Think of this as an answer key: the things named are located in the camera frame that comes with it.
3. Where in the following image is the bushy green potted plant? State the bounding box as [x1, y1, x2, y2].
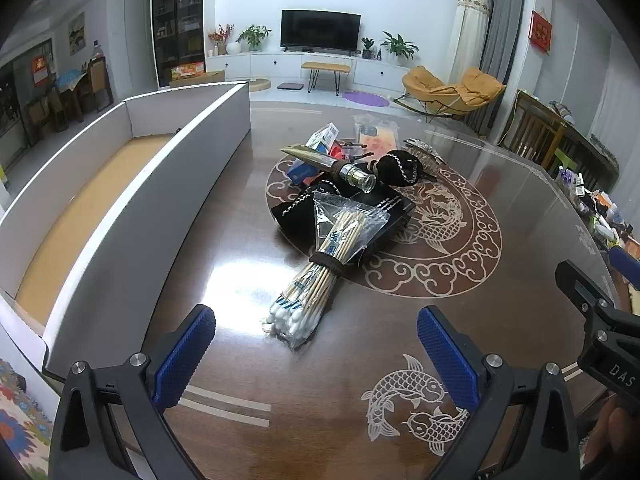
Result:
[236, 24, 272, 52]

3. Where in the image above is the white low tv cabinet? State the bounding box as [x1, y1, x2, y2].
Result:
[206, 51, 412, 92]

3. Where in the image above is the red wall hanging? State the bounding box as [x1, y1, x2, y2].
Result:
[530, 10, 555, 53]

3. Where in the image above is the brown cardboard box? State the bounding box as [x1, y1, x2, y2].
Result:
[169, 71, 226, 87]

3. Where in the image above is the grey curtain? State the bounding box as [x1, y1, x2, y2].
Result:
[477, 0, 523, 81]

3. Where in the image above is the black television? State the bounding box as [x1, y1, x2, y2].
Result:
[280, 9, 362, 53]

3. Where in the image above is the flat black box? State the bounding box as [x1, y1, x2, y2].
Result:
[345, 192, 416, 266]

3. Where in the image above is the red plastic item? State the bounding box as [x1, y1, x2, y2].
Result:
[330, 140, 376, 161]

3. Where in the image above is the floral chair cushion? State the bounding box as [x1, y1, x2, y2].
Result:
[0, 357, 56, 480]

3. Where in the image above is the covered standing air conditioner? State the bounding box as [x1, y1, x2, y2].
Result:
[445, 0, 493, 86]

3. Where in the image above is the blue and white box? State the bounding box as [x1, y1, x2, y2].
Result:
[287, 124, 341, 186]

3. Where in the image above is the red flower arrangement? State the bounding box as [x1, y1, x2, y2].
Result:
[207, 24, 236, 57]

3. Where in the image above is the slatted wooden chair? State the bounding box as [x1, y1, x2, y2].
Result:
[500, 90, 568, 171]

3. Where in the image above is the purple floor mat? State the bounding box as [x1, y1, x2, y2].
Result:
[342, 90, 390, 107]

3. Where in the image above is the wooden bench with metal legs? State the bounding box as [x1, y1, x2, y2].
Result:
[301, 61, 352, 95]

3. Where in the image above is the white door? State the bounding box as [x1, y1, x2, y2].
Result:
[124, 0, 148, 96]

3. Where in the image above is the orange lounge chair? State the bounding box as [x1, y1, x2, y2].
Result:
[394, 66, 507, 123]

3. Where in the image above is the gold tube with clear cap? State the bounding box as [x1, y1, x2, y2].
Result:
[279, 144, 377, 195]

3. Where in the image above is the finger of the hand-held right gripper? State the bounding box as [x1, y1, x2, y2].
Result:
[606, 245, 640, 276]
[554, 259, 618, 318]

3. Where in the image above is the tall glass display cabinet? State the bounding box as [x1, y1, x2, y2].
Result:
[151, 0, 207, 88]

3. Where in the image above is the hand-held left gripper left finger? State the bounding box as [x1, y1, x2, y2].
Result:
[48, 304, 217, 480]

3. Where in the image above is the large white cardboard box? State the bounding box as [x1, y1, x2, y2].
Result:
[0, 80, 251, 377]

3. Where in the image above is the clutter of small bottles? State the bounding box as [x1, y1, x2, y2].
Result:
[555, 165, 640, 256]

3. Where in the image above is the person's right hand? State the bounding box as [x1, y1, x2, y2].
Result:
[582, 394, 640, 480]

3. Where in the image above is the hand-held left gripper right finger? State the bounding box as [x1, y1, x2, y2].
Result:
[416, 306, 583, 480]

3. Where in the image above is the wooden dining chair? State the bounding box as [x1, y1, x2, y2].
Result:
[86, 56, 115, 113]
[25, 89, 66, 133]

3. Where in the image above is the dark wooden side table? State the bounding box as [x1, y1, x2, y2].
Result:
[520, 90, 640, 201]

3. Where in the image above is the dining table with blue cloth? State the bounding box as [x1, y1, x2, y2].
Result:
[54, 71, 91, 121]

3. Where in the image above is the framed wall painting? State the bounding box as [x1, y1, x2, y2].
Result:
[67, 12, 87, 56]

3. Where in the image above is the bag of cotton swabs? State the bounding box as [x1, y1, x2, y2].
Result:
[260, 191, 391, 351]

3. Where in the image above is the broad-leaf potted plant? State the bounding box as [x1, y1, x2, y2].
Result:
[380, 31, 418, 65]

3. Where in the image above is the orange printed carton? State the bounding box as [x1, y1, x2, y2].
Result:
[171, 61, 206, 80]

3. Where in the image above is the orange phone case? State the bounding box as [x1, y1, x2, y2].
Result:
[352, 114, 401, 156]

